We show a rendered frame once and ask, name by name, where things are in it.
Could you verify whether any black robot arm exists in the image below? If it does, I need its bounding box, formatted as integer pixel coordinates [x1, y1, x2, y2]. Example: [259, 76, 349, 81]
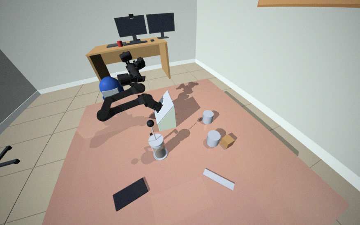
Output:
[97, 57, 163, 122]

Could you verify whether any glass french press coffee maker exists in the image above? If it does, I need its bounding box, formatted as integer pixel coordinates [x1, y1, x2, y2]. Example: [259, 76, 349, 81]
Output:
[147, 120, 168, 161]

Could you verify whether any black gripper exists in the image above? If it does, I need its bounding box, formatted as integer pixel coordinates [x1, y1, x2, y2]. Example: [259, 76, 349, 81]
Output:
[119, 51, 138, 74]

